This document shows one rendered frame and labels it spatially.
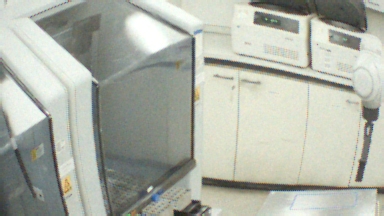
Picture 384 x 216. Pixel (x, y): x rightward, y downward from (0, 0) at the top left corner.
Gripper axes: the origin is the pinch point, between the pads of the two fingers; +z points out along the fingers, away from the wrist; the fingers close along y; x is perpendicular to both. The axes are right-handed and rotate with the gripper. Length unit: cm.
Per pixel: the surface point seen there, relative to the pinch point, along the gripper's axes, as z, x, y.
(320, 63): 23, 58, 220
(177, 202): 33, 74, 30
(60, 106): -20, 75, -36
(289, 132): 74, 82, 219
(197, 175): 30, 75, 50
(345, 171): 99, 24, 218
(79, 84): -22, 75, -25
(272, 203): 38, 43, 47
